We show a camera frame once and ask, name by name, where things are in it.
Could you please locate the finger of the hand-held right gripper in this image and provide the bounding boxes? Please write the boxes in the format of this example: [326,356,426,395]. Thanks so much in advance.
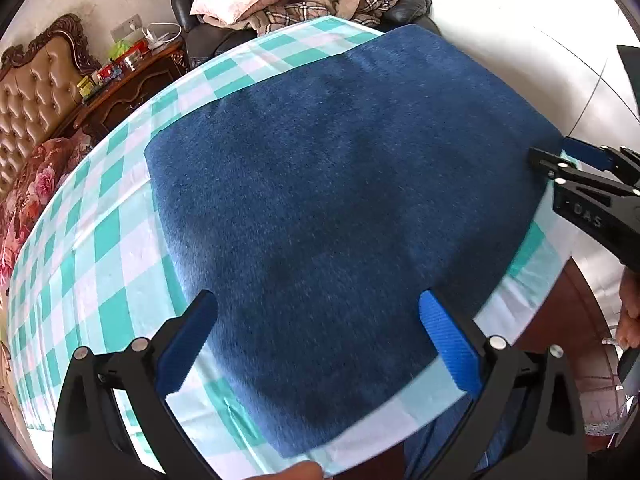
[562,136,640,183]
[529,146,640,195]

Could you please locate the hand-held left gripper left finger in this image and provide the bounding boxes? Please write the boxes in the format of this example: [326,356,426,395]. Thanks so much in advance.
[51,289,218,480]

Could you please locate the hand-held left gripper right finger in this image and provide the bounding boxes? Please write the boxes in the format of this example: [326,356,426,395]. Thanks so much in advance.
[419,287,588,480]

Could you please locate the blue pants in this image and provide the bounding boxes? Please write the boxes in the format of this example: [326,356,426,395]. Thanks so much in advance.
[144,24,568,458]

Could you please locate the person's right hand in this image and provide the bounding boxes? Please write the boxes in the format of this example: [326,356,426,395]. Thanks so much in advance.
[616,265,640,348]

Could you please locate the black flat object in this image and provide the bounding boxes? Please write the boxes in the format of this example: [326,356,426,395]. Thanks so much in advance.
[616,45,640,122]

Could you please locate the person's blue jeans leg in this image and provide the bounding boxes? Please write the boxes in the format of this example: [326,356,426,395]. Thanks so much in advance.
[405,395,526,480]

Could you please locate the green white checked tablecloth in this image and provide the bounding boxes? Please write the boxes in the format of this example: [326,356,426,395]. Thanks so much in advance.
[7,15,581,480]

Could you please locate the red floral blanket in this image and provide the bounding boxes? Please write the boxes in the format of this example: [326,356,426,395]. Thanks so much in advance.
[0,135,96,311]

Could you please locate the carved wooden nightstand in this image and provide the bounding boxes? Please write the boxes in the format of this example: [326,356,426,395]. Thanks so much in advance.
[55,40,191,146]

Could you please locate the plaid blanket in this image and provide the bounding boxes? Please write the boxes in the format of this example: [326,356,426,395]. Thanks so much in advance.
[245,0,406,36]

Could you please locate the red box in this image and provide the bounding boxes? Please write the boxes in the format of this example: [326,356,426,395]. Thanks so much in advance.
[97,60,126,82]

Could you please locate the tufted brown headboard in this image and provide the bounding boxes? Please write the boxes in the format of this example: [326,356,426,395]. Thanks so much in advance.
[0,12,101,196]

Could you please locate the black leather sofa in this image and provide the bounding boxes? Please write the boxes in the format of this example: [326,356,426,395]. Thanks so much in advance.
[161,0,443,68]

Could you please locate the white charger with cable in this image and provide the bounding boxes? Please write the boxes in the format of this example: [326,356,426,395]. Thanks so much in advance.
[142,22,183,52]

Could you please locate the wall outlet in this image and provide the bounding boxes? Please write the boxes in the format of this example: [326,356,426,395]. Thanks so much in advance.
[111,12,146,41]

